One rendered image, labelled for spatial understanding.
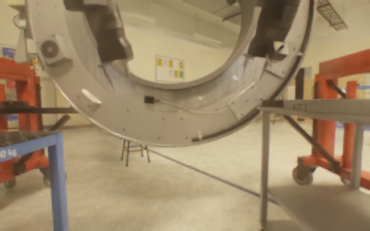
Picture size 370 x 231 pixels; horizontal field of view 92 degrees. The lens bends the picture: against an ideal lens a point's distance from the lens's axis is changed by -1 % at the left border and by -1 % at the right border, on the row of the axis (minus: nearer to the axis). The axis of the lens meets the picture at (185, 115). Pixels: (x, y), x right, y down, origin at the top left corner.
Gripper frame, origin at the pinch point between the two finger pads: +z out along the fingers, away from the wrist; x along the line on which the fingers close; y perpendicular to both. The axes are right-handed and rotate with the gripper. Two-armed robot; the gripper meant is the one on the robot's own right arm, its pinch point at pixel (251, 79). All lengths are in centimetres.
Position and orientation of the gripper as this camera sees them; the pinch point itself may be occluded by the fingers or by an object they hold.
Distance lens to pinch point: 53.9
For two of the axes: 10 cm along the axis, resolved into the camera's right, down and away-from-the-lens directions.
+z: -1.5, 8.8, 4.5
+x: 9.9, 1.0, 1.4
